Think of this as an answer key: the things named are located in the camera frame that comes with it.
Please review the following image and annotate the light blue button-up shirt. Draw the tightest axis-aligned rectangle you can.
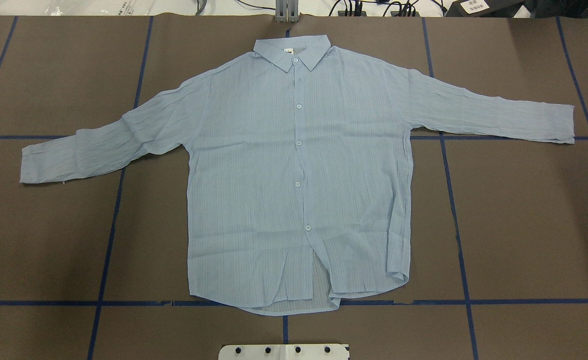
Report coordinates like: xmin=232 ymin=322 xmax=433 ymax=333
xmin=19 ymin=35 xmax=575 ymax=316

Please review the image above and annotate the dark box with label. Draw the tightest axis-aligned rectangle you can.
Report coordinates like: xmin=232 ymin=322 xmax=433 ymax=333
xmin=445 ymin=0 xmax=525 ymax=18

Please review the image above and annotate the clear plastic bag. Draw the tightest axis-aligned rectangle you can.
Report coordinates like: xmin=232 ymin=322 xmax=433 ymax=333
xmin=44 ymin=0 xmax=158 ymax=16

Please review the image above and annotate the aluminium frame post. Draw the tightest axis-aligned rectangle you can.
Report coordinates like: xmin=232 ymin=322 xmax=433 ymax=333
xmin=275 ymin=0 xmax=300 ymax=23

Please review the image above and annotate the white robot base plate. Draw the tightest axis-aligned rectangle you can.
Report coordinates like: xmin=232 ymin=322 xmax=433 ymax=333
xmin=218 ymin=343 xmax=351 ymax=360

